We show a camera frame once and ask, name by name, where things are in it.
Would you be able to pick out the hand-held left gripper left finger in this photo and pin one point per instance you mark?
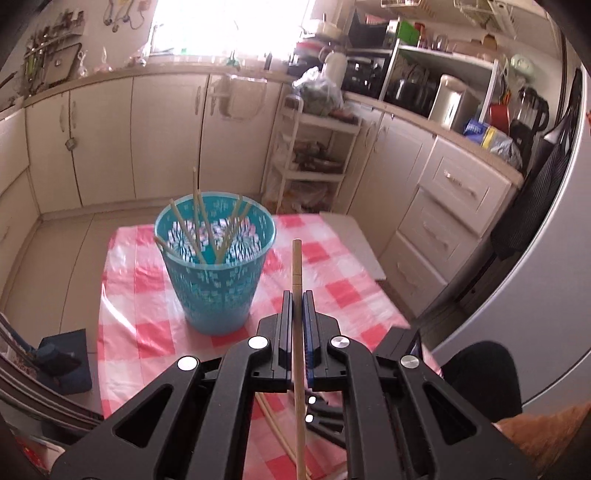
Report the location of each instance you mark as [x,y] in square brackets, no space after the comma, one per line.
[286,341]

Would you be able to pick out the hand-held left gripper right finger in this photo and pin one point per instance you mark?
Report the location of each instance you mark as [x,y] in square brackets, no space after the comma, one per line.
[310,350]

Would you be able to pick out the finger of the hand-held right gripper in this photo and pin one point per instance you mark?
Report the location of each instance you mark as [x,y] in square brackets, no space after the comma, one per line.
[325,415]
[397,340]

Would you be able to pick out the single bamboo chopstick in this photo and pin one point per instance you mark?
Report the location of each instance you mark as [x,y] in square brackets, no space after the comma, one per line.
[285,439]
[298,267]
[272,417]

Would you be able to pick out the blue plastic basket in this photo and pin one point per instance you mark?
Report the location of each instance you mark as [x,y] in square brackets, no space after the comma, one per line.
[212,295]

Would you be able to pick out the bunch of bamboo chopsticks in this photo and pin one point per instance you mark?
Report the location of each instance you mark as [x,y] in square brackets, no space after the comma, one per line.
[199,221]

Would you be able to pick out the grey refrigerator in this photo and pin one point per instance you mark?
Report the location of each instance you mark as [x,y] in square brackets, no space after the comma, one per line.
[545,300]

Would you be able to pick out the red white checked tablecloth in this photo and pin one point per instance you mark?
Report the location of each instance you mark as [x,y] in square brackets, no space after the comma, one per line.
[138,300]

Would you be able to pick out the orange fabric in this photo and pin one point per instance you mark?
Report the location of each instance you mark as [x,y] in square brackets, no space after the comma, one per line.
[545,438]

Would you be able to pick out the black striped hanging cloth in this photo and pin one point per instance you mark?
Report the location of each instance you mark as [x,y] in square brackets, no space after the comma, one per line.
[535,184]

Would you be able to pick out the white trolley rack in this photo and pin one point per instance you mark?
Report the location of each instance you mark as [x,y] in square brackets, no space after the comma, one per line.
[318,122]

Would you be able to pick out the dark blue stool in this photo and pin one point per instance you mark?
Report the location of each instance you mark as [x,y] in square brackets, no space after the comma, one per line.
[64,360]

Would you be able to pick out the blue yellow packet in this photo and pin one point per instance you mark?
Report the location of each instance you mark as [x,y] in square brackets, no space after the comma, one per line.
[480,134]

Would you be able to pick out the white kitchen base cabinets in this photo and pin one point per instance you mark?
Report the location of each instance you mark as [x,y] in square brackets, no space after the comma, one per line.
[161,138]

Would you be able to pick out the red pot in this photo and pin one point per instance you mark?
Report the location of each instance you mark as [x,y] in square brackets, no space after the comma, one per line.
[498,117]

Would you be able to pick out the white electric water boiler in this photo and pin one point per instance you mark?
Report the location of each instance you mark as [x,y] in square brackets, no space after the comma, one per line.
[452,101]

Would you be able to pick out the white hanging bag holder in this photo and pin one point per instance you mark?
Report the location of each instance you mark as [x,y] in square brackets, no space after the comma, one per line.
[240,99]

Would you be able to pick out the black cooking pot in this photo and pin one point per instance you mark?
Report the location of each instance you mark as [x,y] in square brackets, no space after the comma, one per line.
[411,90]

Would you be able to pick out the plastic bag of vegetables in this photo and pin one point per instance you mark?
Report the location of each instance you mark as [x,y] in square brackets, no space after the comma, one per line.
[318,92]

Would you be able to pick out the white thermos jug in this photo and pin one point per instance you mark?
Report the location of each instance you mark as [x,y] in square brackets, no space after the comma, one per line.
[334,69]

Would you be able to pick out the white countertop storage rack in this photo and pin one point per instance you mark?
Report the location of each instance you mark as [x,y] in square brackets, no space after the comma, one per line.
[443,55]

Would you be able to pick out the grey cabinet lock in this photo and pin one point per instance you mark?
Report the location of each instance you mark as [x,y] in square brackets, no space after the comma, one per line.
[70,144]

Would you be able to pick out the green box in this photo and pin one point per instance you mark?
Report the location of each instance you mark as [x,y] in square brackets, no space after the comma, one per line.
[408,33]

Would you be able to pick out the kitchen window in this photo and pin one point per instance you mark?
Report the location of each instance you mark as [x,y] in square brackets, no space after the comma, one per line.
[207,23]

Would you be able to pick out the small clear plastic bag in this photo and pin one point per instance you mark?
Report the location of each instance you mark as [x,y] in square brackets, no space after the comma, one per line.
[82,64]
[102,64]

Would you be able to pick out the wall utensil rack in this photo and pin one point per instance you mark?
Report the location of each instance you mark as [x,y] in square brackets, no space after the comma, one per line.
[55,64]

